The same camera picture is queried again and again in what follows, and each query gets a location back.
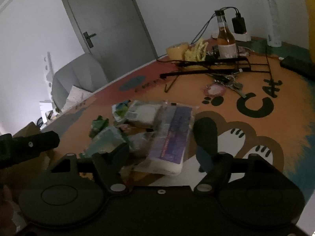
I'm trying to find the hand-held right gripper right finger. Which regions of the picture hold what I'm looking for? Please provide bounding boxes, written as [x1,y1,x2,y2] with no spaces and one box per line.
[193,117,273,193]

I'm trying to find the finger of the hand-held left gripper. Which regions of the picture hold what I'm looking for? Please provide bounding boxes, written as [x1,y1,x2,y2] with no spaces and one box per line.
[10,131,60,164]

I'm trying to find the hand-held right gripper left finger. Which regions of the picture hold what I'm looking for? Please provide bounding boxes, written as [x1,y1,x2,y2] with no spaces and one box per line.
[49,143,131,194]

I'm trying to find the green clear wrapper pile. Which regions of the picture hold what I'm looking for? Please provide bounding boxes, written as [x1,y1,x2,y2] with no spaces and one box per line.
[80,125,129,158]

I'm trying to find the clear snack packet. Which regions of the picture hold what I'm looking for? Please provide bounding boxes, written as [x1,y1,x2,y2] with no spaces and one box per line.
[127,131,158,153]

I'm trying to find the purple snack packet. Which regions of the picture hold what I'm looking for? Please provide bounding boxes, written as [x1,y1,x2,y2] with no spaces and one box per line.
[134,105,200,177]

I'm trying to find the dark green snack packet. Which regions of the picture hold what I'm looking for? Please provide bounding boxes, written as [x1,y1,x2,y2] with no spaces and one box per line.
[89,116,109,138]

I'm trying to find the blue green snack packet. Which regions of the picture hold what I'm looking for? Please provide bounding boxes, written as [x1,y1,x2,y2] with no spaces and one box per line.
[112,100,131,124]

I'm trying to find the printed cartoon table mat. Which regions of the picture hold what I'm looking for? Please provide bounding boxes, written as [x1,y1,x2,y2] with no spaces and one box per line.
[41,37,315,202]

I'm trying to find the bunch of keys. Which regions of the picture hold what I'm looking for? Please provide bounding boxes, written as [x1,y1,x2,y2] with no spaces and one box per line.
[214,75,247,98]

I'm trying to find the white board with holes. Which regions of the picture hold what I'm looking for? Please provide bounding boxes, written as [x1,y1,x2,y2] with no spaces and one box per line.
[43,51,55,79]

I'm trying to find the grey armchair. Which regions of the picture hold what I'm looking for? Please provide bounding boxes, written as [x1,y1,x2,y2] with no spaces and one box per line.
[51,53,109,111]

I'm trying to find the yellow hair clip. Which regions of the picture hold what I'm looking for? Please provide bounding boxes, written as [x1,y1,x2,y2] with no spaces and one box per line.
[184,39,208,62]

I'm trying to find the yellow tape roll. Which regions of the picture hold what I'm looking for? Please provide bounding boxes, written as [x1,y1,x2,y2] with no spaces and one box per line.
[166,43,190,60]

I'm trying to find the amber glass bottle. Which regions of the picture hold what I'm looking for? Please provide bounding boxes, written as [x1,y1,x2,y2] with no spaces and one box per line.
[215,10,238,59]

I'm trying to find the white power strip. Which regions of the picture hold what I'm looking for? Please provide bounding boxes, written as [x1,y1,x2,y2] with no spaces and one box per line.
[212,30,252,42]

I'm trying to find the black flat box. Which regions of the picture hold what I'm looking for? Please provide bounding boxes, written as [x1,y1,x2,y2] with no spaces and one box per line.
[280,55,315,80]

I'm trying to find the black charger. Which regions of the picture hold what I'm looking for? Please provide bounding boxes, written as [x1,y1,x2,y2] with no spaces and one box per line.
[231,16,247,34]

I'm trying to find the grey door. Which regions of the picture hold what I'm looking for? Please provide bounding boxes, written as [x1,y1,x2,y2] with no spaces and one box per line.
[56,0,158,82]

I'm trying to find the white tube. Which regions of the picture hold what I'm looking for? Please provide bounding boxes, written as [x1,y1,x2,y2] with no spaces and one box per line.
[264,0,282,48]

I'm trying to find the yellow container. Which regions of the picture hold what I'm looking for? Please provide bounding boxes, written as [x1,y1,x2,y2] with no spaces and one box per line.
[302,0,315,63]

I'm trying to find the pink round keychain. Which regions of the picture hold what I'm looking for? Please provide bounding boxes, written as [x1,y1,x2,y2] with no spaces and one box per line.
[202,83,226,97]

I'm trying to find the black wire rack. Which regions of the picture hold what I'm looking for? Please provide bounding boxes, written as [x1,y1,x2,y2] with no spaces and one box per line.
[157,39,275,93]

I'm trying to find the black cable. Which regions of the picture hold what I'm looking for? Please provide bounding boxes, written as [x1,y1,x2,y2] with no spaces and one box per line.
[190,6,241,45]

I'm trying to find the black door handle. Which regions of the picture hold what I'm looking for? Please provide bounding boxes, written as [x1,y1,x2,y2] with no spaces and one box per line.
[83,31,97,48]

